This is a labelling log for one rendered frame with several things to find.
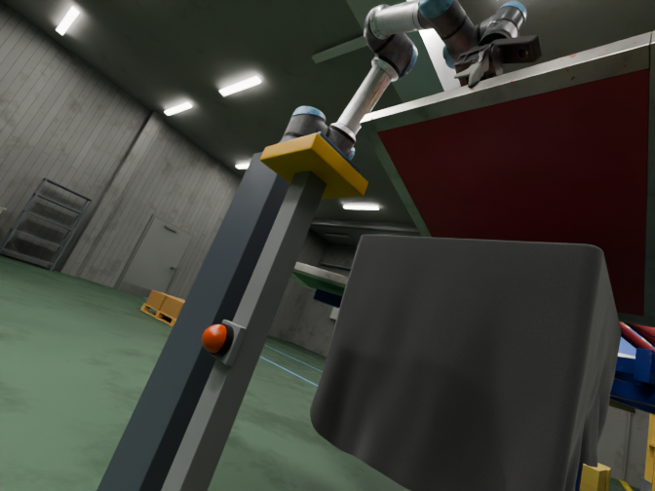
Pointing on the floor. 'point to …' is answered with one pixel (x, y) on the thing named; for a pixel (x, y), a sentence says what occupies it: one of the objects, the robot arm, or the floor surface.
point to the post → (261, 300)
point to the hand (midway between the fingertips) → (478, 93)
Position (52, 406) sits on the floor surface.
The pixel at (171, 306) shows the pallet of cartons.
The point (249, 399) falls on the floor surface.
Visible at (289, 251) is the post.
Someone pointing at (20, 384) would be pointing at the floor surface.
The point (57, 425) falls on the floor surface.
